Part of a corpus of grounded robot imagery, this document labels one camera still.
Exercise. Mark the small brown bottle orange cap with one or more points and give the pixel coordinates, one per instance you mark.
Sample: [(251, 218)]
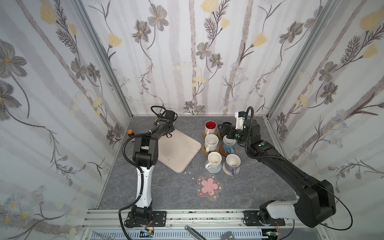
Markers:
[(131, 135)]

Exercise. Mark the aluminium frame rail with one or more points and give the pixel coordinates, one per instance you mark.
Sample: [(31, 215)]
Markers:
[(224, 224)]

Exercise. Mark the grey round coaster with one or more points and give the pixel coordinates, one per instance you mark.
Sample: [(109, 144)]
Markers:
[(213, 170)]

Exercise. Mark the white mug red inside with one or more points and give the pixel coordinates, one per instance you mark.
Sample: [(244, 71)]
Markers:
[(210, 128)]

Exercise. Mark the beige serving tray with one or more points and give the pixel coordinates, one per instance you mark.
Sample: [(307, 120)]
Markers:
[(177, 151)]

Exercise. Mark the blue floral mug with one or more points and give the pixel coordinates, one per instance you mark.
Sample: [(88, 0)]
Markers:
[(229, 145)]

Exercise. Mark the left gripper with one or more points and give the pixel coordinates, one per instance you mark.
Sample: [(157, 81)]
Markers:
[(169, 115)]

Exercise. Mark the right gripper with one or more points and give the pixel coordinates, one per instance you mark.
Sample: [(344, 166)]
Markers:
[(229, 131)]

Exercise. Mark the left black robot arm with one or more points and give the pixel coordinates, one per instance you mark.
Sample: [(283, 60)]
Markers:
[(142, 152)]

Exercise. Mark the lavender mug white inside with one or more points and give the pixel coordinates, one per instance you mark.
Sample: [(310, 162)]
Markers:
[(233, 160)]

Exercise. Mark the white mug with handle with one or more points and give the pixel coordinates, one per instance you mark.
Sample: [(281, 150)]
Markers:
[(214, 161)]

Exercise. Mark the speckled white mug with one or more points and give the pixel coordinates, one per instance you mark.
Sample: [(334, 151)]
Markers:
[(211, 145)]

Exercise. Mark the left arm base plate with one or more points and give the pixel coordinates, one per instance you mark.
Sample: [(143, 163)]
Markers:
[(150, 219)]

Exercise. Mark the cork paw print coaster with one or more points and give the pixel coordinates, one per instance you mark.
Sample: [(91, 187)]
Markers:
[(203, 149)]

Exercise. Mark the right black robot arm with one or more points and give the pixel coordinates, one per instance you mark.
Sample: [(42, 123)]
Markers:
[(316, 201)]

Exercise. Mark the pink flower coaster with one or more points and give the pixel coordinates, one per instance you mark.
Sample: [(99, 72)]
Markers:
[(209, 187)]

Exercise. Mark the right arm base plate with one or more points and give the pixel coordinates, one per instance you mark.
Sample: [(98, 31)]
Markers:
[(255, 219)]

